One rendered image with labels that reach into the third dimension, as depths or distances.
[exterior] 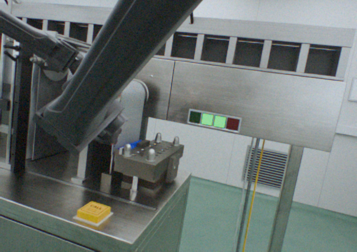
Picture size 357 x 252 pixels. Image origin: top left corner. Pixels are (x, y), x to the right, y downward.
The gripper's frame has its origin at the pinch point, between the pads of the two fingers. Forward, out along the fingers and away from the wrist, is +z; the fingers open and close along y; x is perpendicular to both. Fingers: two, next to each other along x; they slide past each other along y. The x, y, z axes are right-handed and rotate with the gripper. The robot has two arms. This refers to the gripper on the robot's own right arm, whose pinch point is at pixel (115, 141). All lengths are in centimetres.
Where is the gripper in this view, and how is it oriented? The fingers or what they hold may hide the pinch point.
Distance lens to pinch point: 103.3
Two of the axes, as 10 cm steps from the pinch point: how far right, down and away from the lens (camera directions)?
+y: 9.5, 1.8, -2.7
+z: 1.7, 4.3, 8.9
